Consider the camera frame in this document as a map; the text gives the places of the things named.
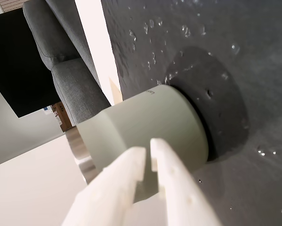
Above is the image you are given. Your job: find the pale green steel-rimmed mug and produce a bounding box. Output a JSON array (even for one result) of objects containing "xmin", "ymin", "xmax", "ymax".
[{"xmin": 65, "ymin": 84, "xmax": 210, "ymax": 187}]

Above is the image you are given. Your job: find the grey fabric sofa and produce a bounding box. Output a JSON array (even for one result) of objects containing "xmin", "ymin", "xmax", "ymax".
[{"xmin": 22, "ymin": 0, "xmax": 112, "ymax": 127}]

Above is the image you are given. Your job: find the brown cardboard box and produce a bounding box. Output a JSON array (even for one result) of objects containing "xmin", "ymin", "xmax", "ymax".
[{"xmin": 51, "ymin": 101, "xmax": 73, "ymax": 132}]

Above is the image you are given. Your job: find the black table mat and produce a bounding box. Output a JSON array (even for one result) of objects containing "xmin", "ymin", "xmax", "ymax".
[{"xmin": 100, "ymin": 0, "xmax": 282, "ymax": 226}]

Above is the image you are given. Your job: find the black flat panel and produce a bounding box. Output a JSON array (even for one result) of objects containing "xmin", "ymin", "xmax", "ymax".
[{"xmin": 0, "ymin": 11, "xmax": 62, "ymax": 118}]

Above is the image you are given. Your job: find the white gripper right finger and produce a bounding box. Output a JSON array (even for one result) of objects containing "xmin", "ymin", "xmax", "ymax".
[{"xmin": 150, "ymin": 137, "xmax": 223, "ymax": 226}]

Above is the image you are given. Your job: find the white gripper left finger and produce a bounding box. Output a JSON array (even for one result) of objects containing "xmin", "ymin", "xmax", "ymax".
[{"xmin": 60, "ymin": 147, "xmax": 146, "ymax": 226}]

